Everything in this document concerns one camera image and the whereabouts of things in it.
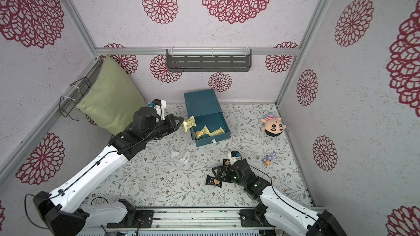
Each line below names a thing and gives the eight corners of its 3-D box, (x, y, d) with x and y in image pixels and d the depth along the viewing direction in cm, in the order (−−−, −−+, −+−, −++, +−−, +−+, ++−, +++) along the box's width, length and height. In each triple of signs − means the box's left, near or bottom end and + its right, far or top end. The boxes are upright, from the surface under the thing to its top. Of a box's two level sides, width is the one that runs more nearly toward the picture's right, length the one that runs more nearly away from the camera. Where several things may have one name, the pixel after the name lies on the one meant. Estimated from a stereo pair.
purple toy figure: (266, 166, 92) (268, 164, 90) (261, 160, 95) (263, 157, 92) (277, 161, 94) (279, 159, 91) (272, 155, 97) (274, 152, 94)
